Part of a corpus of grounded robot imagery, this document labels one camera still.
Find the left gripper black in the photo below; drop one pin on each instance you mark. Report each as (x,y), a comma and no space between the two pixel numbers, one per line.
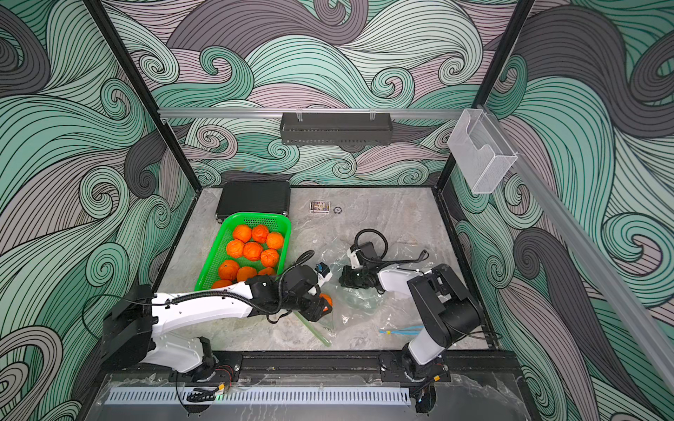
(314,312)

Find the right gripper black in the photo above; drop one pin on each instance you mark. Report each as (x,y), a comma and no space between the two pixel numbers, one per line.
(347,280)

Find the twelfth orange fruit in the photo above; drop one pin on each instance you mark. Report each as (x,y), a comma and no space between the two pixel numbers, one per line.
(328,299)

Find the green-zip bag of oranges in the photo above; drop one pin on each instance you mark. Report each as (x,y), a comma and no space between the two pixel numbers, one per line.
(316,326)

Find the orange fruit taken out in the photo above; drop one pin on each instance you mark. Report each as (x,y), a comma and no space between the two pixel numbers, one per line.
(242,233)

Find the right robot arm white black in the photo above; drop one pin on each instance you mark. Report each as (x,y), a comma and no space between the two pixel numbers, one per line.
(449,312)

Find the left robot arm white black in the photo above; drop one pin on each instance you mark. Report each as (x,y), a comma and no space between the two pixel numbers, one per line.
(142,326)

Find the small card box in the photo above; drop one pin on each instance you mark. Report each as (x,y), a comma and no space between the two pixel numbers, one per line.
(320,207)

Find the green plastic basket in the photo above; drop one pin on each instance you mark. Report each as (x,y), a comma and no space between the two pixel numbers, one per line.
(275,222)

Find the black hard case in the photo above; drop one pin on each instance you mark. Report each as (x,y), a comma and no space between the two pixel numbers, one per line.
(260,197)

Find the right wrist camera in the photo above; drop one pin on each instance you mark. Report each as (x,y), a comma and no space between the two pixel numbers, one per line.
(354,260)

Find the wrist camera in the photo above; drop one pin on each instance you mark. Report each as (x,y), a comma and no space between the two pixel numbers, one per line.
(354,260)
(324,274)

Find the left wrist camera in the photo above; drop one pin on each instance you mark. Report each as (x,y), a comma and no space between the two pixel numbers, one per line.
(324,274)

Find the black wall tray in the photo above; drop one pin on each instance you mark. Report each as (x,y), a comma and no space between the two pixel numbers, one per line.
(342,130)

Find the clear acrylic wall holder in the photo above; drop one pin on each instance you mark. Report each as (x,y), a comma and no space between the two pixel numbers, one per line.
(481,149)

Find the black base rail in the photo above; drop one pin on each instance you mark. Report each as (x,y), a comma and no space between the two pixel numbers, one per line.
(383,365)

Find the white slotted cable duct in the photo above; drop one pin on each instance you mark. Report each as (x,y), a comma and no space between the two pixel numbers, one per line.
(262,396)

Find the aluminium wall rail back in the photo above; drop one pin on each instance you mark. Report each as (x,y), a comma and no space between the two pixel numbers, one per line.
(277,113)

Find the aluminium wall rail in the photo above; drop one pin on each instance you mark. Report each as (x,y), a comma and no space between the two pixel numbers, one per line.
(277,113)
(646,332)

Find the aluminium wall rail right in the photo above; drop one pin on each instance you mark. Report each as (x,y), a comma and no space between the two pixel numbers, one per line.
(646,332)

